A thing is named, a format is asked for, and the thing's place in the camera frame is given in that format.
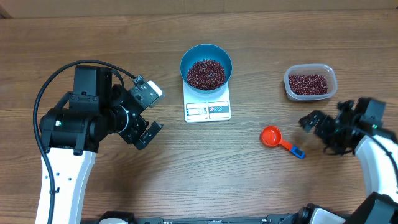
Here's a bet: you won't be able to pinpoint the red measuring scoop blue handle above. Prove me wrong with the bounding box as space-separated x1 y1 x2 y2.
260 126 306 159

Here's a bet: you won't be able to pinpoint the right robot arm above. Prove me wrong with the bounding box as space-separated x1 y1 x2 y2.
294 98 397 223

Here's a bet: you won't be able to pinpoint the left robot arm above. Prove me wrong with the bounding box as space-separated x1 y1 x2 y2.
33 60 164 223

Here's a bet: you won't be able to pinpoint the white kitchen scale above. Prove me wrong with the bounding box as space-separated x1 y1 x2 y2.
183 82 231 123

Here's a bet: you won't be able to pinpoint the red beans in bowl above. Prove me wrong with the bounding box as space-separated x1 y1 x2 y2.
186 59 226 91

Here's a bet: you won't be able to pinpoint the blue bowl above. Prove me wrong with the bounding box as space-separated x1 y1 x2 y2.
180 44 233 93

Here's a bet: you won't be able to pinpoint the red beans in container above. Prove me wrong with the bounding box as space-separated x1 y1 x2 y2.
289 74 328 95

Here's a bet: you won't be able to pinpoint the clear plastic container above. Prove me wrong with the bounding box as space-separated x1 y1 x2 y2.
284 63 338 101

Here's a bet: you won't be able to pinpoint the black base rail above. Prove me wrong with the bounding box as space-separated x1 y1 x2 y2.
80 210 299 224

